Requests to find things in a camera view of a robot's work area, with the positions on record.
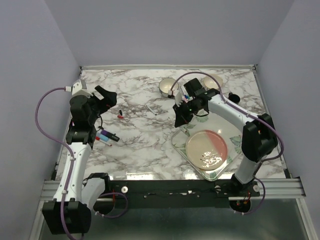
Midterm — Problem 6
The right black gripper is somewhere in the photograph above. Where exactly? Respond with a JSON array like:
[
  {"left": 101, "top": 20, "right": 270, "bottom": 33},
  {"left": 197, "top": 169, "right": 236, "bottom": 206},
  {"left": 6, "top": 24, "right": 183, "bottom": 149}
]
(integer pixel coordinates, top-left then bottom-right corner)
[{"left": 172, "top": 98, "right": 202, "bottom": 127}]

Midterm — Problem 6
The white pen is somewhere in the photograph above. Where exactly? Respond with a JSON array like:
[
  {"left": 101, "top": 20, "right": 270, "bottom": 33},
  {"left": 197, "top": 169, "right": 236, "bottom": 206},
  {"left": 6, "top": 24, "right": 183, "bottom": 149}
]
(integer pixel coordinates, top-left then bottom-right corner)
[{"left": 145, "top": 104, "right": 157, "bottom": 116}]

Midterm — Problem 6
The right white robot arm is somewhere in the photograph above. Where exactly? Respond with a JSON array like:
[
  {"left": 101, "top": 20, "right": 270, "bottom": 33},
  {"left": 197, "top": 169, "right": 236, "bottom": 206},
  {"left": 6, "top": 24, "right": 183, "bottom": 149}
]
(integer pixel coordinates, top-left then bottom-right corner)
[{"left": 168, "top": 78, "right": 278, "bottom": 196}]

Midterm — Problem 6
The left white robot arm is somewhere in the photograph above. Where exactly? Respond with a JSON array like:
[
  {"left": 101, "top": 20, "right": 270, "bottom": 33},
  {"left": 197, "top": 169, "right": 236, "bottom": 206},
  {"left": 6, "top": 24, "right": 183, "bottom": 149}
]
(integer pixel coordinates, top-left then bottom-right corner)
[{"left": 40, "top": 85, "right": 117, "bottom": 240}]

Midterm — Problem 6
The dark rimmed ceramic bowl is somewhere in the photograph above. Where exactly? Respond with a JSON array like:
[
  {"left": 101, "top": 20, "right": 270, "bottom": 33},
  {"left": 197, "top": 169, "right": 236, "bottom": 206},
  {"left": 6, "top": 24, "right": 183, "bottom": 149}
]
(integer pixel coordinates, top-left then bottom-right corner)
[{"left": 158, "top": 78, "right": 179, "bottom": 98}]

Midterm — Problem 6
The striped cream bowl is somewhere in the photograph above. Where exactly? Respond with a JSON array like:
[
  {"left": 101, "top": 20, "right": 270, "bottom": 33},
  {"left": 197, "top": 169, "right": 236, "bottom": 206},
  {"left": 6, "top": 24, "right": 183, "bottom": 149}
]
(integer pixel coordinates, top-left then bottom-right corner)
[{"left": 202, "top": 74, "right": 223, "bottom": 90}]

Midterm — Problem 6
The floral rectangular tray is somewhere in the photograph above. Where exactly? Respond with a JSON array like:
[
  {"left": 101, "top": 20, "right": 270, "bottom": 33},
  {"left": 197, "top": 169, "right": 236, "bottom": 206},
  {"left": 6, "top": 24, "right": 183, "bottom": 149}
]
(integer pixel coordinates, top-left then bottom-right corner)
[{"left": 171, "top": 114, "right": 243, "bottom": 181}]

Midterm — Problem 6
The red thin marker left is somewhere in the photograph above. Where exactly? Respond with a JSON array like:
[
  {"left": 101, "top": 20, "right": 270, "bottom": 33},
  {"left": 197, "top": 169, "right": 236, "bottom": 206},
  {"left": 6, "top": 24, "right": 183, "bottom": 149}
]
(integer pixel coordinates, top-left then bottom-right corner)
[{"left": 95, "top": 136, "right": 112, "bottom": 147}]

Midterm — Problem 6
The pink and cream plate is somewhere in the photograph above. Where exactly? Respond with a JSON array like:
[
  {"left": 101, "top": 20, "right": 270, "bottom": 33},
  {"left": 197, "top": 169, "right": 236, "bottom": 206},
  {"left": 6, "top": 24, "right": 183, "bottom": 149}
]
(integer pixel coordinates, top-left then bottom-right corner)
[{"left": 185, "top": 130, "right": 228, "bottom": 171}]

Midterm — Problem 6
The small black cup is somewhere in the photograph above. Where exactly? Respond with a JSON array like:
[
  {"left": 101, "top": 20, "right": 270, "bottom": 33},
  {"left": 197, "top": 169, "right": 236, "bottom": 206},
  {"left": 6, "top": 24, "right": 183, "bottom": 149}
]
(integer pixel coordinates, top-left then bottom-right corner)
[{"left": 228, "top": 92, "right": 241, "bottom": 105}]

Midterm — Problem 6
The black mounting base bar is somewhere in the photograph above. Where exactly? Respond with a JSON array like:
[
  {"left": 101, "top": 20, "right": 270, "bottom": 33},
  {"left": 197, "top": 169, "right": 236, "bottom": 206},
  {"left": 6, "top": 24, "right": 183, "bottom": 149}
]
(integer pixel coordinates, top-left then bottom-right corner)
[{"left": 105, "top": 179, "right": 260, "bottom": 210}]

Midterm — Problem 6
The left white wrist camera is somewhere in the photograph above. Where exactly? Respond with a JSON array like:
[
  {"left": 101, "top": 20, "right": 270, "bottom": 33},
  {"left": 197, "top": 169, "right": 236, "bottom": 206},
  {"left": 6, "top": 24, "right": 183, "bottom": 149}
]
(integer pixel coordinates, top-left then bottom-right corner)
[{"left": 64, "top": 79, "right": 92, "bottom": 98}]

